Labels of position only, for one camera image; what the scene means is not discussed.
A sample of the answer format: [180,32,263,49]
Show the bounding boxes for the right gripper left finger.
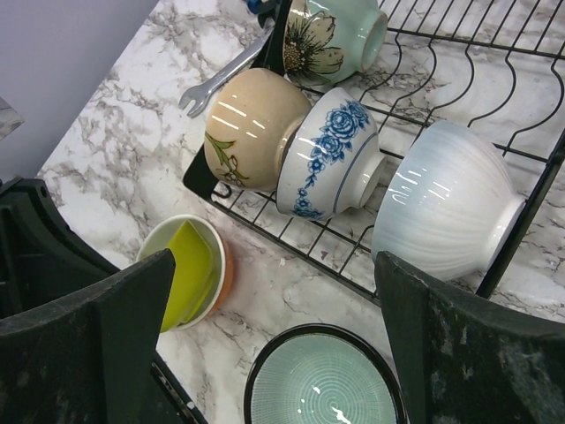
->
[1,249,176,423]

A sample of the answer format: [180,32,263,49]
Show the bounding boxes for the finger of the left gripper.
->
[1,177,118,318]

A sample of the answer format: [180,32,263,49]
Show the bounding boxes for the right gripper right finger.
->
[375,252,564,423]

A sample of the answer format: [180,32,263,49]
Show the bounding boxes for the orange bowl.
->
[136,215,235,330]

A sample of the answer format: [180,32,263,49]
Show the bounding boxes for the yellow-green bowl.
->
[161,221,213,332]

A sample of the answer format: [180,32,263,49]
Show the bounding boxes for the white bowl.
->
[372,121,525,281]

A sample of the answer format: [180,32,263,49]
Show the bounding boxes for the blue floral bowl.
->
[275,87,387,221]

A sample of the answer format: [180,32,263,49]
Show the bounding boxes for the beige floral bowl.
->
[204,68,312,192]

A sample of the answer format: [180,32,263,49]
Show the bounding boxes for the mint green floral bowl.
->
[282,0,388,87]

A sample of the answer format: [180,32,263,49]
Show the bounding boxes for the black rimmed bowl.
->
[244,323,409,423]

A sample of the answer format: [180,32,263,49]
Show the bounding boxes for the silver wrench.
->
[178,26,273,117]

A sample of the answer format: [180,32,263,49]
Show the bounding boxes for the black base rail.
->
[150,352,207,424]

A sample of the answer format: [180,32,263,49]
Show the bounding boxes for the black wire dish rack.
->
[184,1,564,310]

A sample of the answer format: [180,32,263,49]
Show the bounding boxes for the blue handled pliers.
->
[245,0,281,15]

